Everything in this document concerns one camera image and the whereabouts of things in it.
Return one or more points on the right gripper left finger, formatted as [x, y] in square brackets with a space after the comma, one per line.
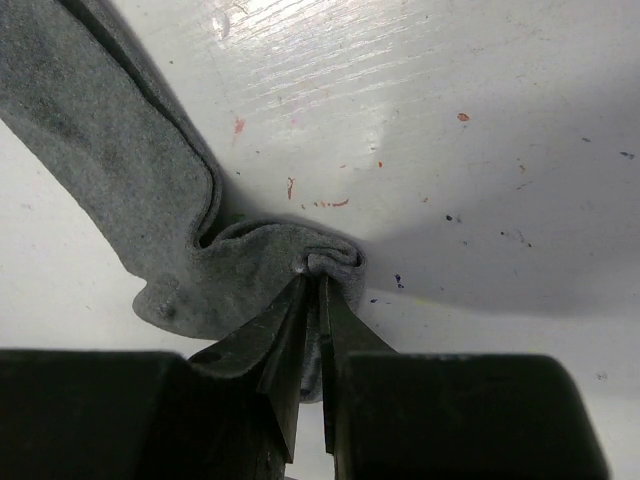
[259, 369]

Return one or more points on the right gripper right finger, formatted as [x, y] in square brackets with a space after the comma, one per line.
[341, 332]

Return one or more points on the dark grey sock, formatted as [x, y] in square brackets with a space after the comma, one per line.
[79, 91]

